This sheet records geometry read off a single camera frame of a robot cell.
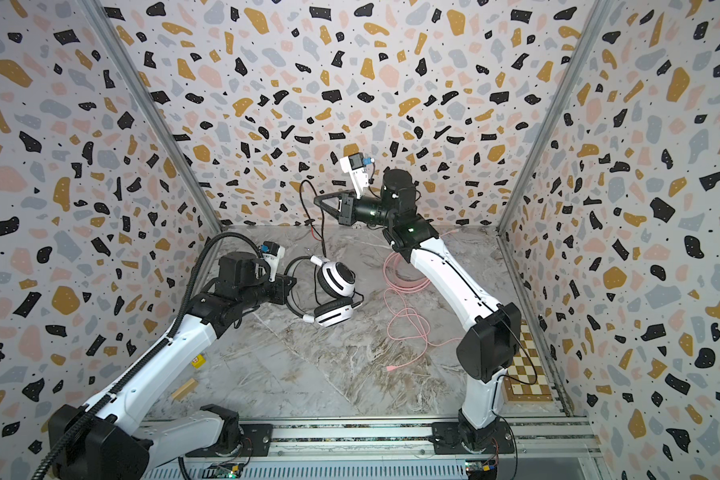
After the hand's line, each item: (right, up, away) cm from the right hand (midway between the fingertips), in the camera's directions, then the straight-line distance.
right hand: (309, 198), depth 63 cm
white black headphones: (+5, -18, +6) cm, 19 cm away
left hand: (-7, -17, +15) cm, 24 cm away
